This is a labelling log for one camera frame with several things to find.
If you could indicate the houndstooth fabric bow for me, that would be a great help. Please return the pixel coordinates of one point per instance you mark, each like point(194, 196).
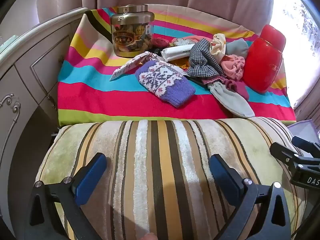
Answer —
point(200, 55)

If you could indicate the purple patterned knitted sock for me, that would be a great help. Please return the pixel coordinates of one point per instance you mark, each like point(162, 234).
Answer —
point(162, 82)

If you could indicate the white ornate cabinet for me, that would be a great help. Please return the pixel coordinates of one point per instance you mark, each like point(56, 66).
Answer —
point(25, 92)

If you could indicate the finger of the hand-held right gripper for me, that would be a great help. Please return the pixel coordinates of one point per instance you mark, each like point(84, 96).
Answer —
point(306, 145)
point(287, 155)

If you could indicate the colourful striped tablecloth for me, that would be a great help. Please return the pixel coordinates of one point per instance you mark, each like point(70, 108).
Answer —
point(100, 100)

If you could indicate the pink cloud shaped item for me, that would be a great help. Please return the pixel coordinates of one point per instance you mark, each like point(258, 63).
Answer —
point(186, 40)

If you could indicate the magenta knitted sock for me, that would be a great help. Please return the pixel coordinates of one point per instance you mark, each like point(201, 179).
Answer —
point(240, 90)

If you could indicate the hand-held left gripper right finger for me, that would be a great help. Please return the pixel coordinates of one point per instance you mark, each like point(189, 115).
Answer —
point(225, 180)

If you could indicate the small red item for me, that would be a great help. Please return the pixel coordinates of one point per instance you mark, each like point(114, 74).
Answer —
point(160, 42)

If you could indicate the pale grey sock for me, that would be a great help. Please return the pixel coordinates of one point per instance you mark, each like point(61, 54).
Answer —
point(232, 102)

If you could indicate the pale purple box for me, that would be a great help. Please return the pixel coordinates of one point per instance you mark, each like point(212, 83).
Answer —
point(307, 128)

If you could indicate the clear jar with gold lid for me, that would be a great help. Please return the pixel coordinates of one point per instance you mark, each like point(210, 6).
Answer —
point(132, 35)

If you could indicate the white soft packet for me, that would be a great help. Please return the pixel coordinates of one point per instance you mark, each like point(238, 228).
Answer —
point(175, 51)

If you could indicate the floral patterned packet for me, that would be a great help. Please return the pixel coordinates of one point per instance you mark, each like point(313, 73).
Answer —
point(127, 66)

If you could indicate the glossy red jar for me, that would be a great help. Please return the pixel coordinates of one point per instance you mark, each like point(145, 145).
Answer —
point(262, 65)

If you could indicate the golden yellow item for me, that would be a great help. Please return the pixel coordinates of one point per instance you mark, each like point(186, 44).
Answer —
point(181, 64)

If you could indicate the striped plush cushion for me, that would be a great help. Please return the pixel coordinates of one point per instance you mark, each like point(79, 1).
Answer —
point(160, 167)

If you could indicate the pink knitted cloth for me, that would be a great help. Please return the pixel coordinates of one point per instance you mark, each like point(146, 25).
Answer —
point(232, 67)

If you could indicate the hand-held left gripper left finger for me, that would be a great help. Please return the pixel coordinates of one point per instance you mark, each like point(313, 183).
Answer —
point(87, 180)

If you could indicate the grey fuzzy sock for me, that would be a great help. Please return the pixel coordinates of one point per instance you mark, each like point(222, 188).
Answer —
point(237, 47)

